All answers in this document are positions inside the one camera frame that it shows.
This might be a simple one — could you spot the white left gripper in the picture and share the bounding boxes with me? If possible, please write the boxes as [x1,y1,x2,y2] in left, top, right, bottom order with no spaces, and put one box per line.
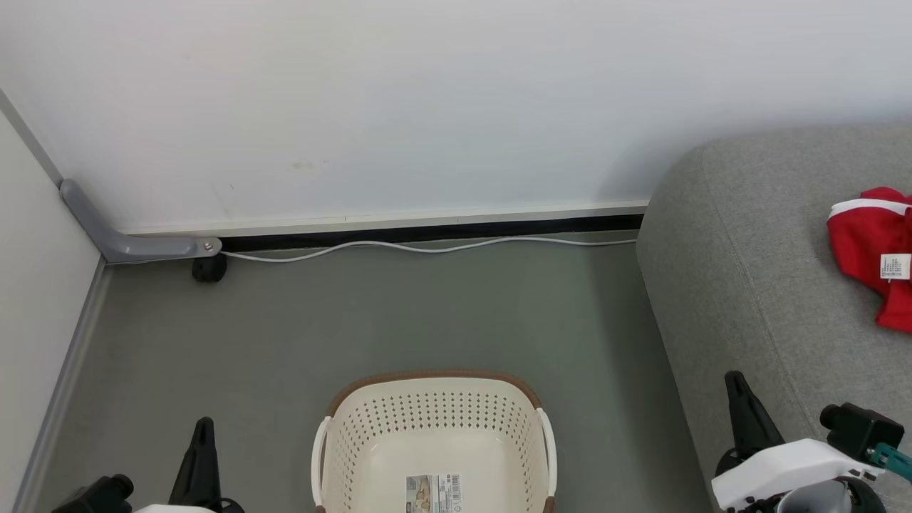
[134,417,247,513]

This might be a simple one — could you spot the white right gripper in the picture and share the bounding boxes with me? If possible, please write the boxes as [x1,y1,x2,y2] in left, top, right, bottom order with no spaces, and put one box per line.
[711,370,877,510]

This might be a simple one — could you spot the red garment with white stripes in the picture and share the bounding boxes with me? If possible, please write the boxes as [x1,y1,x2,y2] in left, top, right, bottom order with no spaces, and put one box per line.
[826,187,912,333]

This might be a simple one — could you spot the grey fabric sofa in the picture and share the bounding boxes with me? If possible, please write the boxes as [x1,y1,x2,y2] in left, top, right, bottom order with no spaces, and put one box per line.
[636,123,912,513]

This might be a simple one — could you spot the black caster wheel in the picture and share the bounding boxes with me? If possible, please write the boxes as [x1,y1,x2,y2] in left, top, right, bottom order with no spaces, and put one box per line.
[192,254,228,283]

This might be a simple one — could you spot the printed basket label sticker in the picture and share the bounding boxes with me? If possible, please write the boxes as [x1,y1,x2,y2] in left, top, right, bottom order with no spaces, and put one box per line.
[405,473,462,513]

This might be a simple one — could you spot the cream perforated laundry basket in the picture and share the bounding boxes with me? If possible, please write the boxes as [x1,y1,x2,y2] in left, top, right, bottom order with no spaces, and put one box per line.
[311,369,558,513]

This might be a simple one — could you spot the teal right camera cable plug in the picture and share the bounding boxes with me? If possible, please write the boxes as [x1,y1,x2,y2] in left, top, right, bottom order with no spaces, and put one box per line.
[866,442,912,487]

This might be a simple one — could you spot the grey metal partition bracket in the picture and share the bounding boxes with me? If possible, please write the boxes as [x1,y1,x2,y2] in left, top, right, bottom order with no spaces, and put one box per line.
[60,179,222,264]

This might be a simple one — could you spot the white floor cable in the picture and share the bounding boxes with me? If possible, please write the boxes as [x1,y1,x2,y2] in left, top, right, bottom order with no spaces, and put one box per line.
[219,237,638,264]

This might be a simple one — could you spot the white wall base rail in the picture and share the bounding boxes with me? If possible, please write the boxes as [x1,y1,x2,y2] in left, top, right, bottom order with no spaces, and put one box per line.
[118,202,649,236]

